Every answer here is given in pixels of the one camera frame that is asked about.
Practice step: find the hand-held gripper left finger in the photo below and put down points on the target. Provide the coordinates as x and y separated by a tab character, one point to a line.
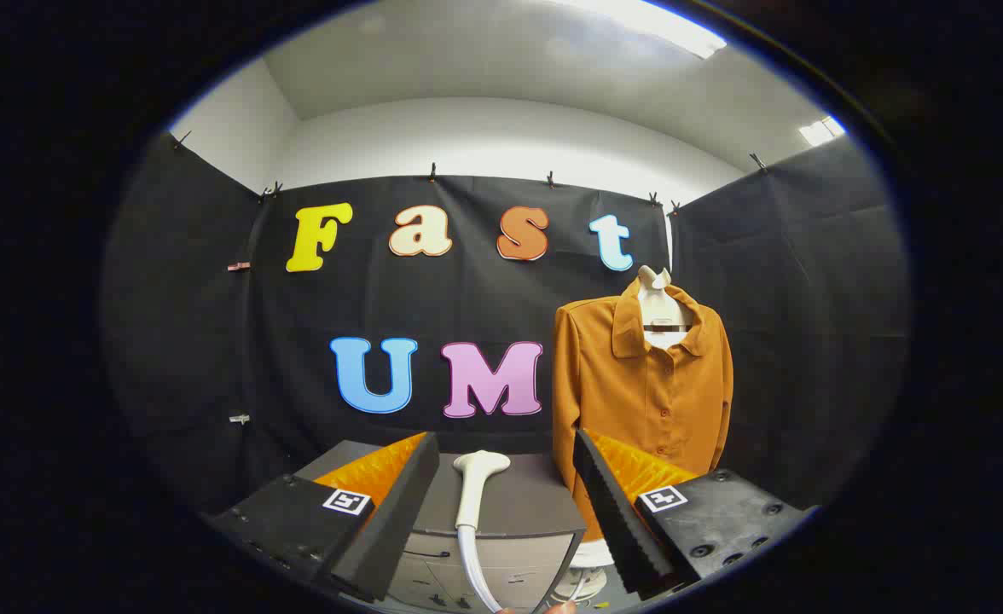
399	512

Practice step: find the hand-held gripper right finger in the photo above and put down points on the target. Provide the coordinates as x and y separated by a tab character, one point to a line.
617	520

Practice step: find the white garment steamer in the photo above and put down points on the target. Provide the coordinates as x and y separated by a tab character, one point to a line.
473	495

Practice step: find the orange-brown button shirt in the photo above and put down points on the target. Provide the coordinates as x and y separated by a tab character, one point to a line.
638	401

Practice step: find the white round steamer base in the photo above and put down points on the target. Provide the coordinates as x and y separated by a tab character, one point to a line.
587	584

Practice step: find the white clothes hanger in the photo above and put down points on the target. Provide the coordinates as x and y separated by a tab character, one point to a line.
657	298

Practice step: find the grey cabinet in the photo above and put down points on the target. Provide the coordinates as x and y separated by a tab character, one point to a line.
518	503

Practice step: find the row of black clips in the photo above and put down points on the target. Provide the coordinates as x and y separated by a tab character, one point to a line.
433	172

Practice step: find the small ceiling light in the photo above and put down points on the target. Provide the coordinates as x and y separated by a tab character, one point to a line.
820	131

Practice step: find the long ceiling light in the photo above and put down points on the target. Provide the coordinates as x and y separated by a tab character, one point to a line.
655	21

